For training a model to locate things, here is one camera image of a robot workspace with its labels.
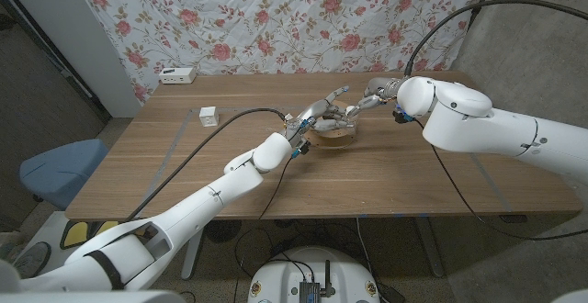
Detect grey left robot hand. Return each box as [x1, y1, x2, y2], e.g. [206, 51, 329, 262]
[284, 85, 359, 143]

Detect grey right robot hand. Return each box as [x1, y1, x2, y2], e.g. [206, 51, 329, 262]
[346, 76, 405, 118]

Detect cardboard filament reel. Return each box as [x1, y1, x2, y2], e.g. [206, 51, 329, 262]
[301, 99, 360, 151]

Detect small white cube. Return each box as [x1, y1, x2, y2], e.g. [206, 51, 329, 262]
[198, 106, 221, 129]

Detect floral backdrop cloth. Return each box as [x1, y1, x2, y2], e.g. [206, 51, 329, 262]
[73, 0, 491, 105]

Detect white power strip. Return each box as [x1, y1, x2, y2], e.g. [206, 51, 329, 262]
[158, 66, 198, 85]

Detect grey tape outline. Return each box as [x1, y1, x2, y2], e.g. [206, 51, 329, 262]
[136, 100, 514, 217]

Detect grey table leg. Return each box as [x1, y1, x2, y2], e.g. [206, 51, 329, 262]
[414, 217, 445, 279]

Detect white robot torso base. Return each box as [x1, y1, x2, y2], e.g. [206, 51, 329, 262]
[246, 246, 381, 303]

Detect black antenna box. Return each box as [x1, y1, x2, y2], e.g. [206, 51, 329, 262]
[299, 260, 336, 303]

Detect white table leg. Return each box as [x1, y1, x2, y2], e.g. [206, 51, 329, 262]
[180, 219, 207, 281]

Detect blue stool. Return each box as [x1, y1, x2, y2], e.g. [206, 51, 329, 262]
[18, 138, 109, 211]

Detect white floor mat yellow shapes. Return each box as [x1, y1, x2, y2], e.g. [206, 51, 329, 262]
[30, 210, 120, 258]

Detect grey sneaker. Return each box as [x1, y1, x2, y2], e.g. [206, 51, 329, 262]
[12, 241, 52, 279]

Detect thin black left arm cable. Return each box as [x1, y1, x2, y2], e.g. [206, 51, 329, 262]
[232, 153, 298, 303]

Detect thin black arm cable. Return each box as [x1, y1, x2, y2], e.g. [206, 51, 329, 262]
[232, 153, 298, 303]
[413, 118, 588, 242]

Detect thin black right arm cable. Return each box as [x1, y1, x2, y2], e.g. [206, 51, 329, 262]
[413, 118, 588, 242]

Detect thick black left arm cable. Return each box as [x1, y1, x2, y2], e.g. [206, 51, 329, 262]
[123, 107, 288, 224]

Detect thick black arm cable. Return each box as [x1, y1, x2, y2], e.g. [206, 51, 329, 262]
[123, 107, 288, 224]
[402, 0, 588, 78]

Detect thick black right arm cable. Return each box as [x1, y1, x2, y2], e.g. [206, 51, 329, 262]
[402, 0, 588, 78]

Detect white wall panel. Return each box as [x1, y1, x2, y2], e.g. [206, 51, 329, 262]
[0, 0, 142, 119]

